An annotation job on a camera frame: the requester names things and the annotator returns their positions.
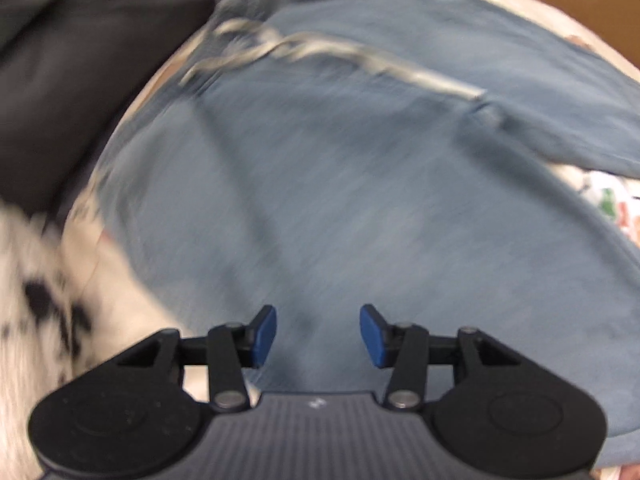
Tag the blue denim pants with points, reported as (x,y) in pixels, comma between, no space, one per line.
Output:
(350,185)

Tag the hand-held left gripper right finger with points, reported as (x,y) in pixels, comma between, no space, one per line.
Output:
(372,335)

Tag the cream bear print bedsheet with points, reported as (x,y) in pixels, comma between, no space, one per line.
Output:
(610,200)

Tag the white spotted plush toy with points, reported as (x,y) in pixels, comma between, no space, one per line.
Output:
(50,310)

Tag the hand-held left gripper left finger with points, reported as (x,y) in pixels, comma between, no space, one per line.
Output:
(265,332)

